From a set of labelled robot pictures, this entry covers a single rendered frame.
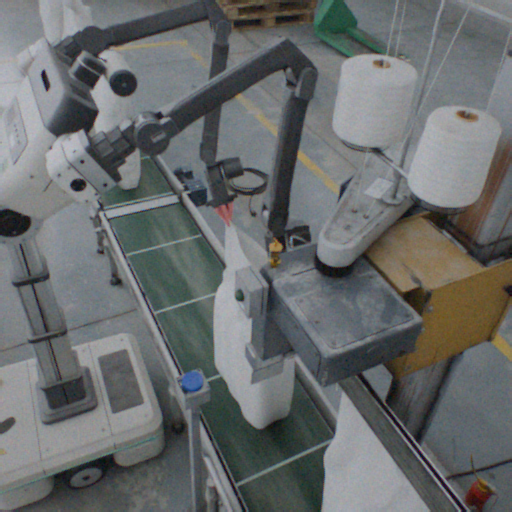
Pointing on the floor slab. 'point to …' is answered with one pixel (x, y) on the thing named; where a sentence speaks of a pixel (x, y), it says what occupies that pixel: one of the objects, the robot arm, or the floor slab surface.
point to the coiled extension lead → (249, 188)
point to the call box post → (195, 457)
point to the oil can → (480, 492)
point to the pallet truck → (331, 14)
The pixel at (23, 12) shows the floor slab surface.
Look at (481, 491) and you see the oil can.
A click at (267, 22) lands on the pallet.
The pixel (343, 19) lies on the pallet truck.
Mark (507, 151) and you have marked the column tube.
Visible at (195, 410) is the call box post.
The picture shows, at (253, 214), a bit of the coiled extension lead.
